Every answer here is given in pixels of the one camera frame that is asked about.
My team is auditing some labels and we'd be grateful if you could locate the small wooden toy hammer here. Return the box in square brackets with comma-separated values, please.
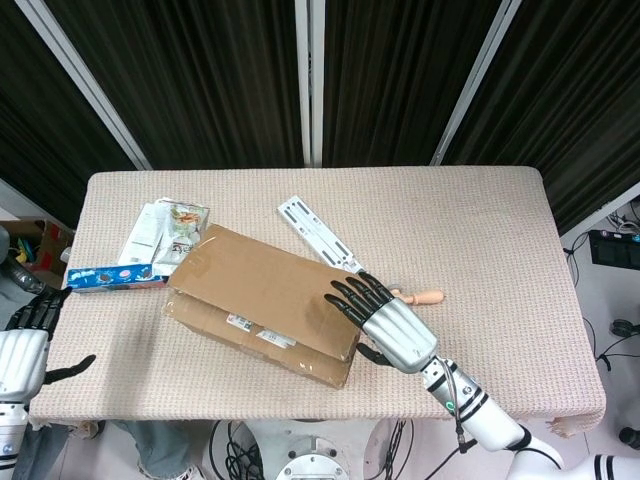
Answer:
[387, 284, 445, 307]

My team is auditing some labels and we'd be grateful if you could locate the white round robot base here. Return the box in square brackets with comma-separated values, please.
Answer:
[239, 418, 401, 480]

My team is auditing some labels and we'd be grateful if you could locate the snack bag with food print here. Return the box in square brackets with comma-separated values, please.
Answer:
[152, 200, 211, 277]

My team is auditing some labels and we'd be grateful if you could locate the brown cardboard box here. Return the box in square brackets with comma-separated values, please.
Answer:
[160, 223, 362, 390]

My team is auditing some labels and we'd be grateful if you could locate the black cable bundle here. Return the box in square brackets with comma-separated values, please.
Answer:
[208, 419, 266, 480]

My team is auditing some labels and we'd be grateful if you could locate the blue cookie package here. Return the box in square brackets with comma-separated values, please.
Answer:
[66, 263, 170, 294]

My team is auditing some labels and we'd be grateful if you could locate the white paper package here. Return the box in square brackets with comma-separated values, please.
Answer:
[117, 199, 171, 266]

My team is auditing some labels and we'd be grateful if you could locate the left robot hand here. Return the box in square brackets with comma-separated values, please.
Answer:
[0, 287, 97, 406]

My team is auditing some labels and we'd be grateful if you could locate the white partition post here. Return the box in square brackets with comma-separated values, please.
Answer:
[12, 0, 154, 172]
[293, 0, 326, 169]
[429, 0, 517, 166]

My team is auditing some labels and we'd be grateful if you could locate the long white flat package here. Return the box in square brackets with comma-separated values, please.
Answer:
[277, 195, 369, 275]

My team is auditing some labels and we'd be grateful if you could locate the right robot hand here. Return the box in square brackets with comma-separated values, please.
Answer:
[323, 272, 439, 375]

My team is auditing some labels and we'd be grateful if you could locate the black floor device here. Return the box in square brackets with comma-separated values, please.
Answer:
[588, 229, 640, 271]

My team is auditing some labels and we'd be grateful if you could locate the cardboard box with clutter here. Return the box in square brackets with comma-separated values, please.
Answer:
[17, 219, 76, 276]

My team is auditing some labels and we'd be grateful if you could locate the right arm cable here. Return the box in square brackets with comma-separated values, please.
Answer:
[438, 358, 524, 455]

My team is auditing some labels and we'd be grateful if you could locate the black curtain panel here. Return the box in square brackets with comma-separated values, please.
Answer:
[322, 0, 504, 167]
[0, 0, 139, 221]
[44, 0, 306, 171]
[442, 0, 640, 236]

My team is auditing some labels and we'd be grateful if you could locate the beige woven tablecloth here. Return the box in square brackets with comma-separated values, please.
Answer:
[27, 166, 607, 439]

